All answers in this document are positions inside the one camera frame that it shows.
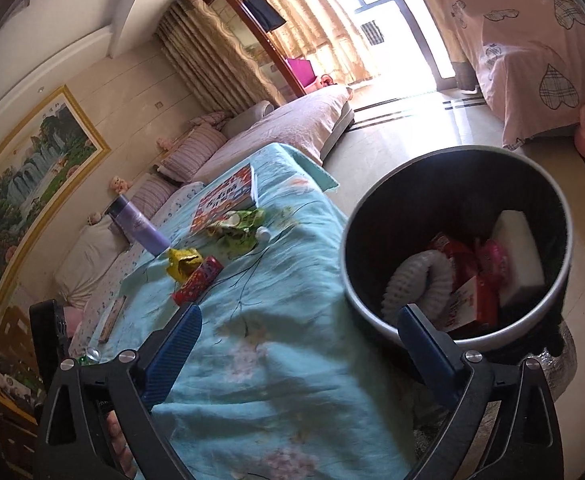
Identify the white ribbed plastic ring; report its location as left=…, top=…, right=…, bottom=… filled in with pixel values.
left=379, top=250, right=455, bottom=328

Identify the pink cushioned sofa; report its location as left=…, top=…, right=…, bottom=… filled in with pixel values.
left=51, top=83, right=357, bottom=311

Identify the light blue floral tablecloth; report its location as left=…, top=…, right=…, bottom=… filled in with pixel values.
left=66, top=142, right=419, bottom=480

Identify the yellow wrapper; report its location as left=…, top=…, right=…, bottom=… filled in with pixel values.
left=166, top=248, right=204, bottom=284

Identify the white cream pillow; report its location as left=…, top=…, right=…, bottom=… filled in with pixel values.
left=54, top=216, right=130, bottom=310

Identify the round black trash bin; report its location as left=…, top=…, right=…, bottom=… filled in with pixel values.
left=338, top=144, right=577, bottom=354

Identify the framed waterfall landscape painting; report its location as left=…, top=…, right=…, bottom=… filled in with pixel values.
left=0, top=86, right=110, bottom=302

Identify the white foam block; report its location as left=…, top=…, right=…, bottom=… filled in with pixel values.
left=491, top=210, right=544, bottom=308

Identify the pink heart-pattern covered furniture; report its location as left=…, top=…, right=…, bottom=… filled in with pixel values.
left=447, top=0, right=585, bottom=148

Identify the red cardboard box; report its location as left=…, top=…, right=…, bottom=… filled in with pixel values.
left=429, top=233, right=499, bottom=334

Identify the red candy tube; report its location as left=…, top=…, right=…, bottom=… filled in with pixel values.
left=172, top=256, right=224, bottom=307

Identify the green squeeze pouch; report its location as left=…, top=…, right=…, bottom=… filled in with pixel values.
left=206, top=208, right=272, bottom=260

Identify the beige curtain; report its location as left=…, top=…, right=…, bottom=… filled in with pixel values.
left=156, top=0, right=286, bottom=114

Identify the purple water bottle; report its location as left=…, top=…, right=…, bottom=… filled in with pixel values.
left=106, top=194, right=170, bottom=257

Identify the striped pink pillow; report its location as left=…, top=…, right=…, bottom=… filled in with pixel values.
left=156, top=124, right=228, bottom=184

